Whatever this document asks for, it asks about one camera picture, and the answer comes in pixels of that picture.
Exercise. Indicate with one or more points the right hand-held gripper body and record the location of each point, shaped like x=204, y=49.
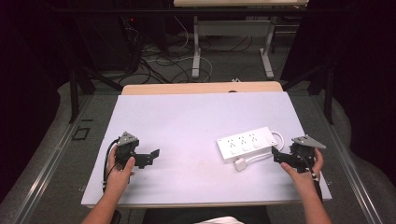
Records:
x=303, y=155

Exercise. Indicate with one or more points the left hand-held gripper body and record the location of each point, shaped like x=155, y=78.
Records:
x=126, y=146

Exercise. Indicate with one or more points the person's right hand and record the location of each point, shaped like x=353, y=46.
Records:
x=306, y=183

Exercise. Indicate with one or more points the person's left hand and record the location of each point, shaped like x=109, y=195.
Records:
x=117, y=180

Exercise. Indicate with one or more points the white power strip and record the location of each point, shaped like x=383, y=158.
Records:
x=244, y=143

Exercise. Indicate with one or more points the white power plug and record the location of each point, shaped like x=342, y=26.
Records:
x=240, y=164

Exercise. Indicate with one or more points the white table board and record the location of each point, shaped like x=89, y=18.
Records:
x=193, y=130

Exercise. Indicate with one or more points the person's dark pants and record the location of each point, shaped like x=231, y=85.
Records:
x=174, y=216

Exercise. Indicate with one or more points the black metal stand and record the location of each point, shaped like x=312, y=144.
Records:
x=77, y=90
x=325, y=90

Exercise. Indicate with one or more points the wooden table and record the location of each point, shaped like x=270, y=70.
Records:
x=199, y=88

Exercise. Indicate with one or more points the person's white shirt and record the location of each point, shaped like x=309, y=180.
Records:
x=219, y=221

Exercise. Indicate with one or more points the black computer tower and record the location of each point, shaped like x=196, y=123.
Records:
x=112, y=43

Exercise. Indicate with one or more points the white-legged desk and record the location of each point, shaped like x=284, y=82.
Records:
x=232, y=28

